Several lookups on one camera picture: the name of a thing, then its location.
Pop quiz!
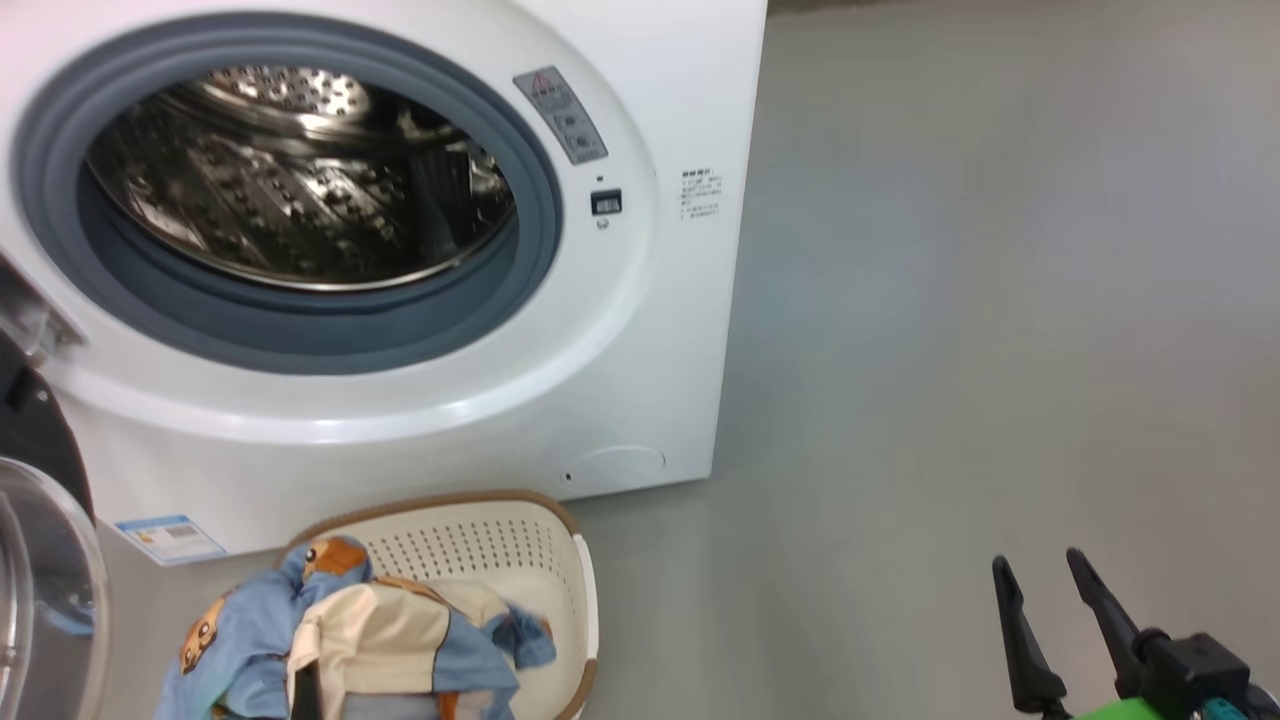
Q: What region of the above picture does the blue garment with bear print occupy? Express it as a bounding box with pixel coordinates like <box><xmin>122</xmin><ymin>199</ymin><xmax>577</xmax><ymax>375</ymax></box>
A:
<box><xmin>155</xmin><ymin>535</ymin><xmax>557</xmax><ymax>720</ymax></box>

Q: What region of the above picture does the cream perforated laundry basket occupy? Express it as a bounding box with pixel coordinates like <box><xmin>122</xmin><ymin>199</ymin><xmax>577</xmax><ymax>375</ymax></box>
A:
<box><xmin>285</xmin><ymin>490</ymin><xmax>601</xmax><ymax>720</ymax></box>

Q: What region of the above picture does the round white filter cover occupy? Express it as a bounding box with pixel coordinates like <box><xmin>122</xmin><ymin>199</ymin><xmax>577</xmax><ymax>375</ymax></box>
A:
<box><xmin>563</xmin><ymin>445</ymin><xmax>667</xmax><ymax>494</ymax></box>

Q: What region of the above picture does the blue energy label sticker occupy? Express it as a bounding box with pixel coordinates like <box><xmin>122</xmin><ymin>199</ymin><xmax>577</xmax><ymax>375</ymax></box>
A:
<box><xmin>113</xmin><ymin>513</ymin><xmax>228</xmax><ymax>567</ymax></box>

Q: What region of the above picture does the white front-load washing machine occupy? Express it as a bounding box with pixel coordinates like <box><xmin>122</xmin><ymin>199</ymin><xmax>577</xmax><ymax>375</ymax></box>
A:
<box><xmin>0</xmin><ymin>0</ymin><xmax>769</xmax><ymax>561</ymax></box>

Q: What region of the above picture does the cream garment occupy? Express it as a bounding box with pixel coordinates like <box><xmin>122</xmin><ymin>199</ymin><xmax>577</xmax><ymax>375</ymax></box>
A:
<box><xmin>285</xmin><ymin>578</ymin><xmax>513</xmax><ymax>720</ymax></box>

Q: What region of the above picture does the grey round washing machine door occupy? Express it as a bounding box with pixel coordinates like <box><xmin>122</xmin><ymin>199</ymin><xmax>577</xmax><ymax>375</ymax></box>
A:
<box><xmin>0</xmin><ymin>330</ymin><xmax>111</xmax><ymax>720</ymax></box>

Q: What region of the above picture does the grey warning sticker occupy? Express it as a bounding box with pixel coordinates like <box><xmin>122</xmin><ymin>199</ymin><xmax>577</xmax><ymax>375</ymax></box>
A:
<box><xmin>513</xmin><ymin>66</ymin><xmax>609</xmax><ymax>166</ymax></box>

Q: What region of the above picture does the grey rubber door gasket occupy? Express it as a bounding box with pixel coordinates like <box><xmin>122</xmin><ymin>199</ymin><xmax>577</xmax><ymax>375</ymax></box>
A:
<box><xmin>10</xmin><ymin>12</ymin><xmax>564</xmax><ymax>376</ymax></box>

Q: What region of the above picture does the steel washing machine drum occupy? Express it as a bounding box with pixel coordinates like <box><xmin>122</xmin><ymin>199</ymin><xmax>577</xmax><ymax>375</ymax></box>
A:
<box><xmin>85</xmin><ymin>65</ymin><xmax>518</xmax><ymax>293</ymax></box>

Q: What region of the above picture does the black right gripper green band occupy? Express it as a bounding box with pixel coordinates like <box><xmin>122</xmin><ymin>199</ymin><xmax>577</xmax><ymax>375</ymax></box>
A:
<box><xmin>992</xmin><ymin>547</ymin><xmax>1280</xmax><ymax>720</ymax></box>

